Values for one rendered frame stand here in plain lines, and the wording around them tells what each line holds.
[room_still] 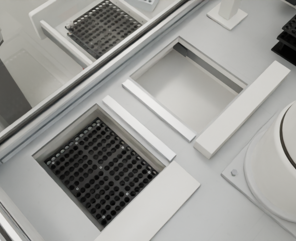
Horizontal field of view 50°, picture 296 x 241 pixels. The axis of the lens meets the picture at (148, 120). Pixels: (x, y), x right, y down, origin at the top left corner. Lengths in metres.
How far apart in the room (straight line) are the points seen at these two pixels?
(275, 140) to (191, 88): 0.43
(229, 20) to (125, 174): 0.54
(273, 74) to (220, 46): 0.17
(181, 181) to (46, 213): 0.30
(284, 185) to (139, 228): 0.29
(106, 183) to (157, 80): 0.38
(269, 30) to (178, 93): 0.32
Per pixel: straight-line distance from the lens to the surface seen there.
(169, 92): 0.96
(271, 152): 0.62
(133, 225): 0.68
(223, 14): 0.99
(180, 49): 1.03
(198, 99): 0.96
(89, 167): 0.79
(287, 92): 0.89
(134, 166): 0.78
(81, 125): 0.91
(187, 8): 0.96
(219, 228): 0.71
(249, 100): 0.80
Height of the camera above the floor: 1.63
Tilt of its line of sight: 62 degrees down
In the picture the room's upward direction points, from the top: straight up
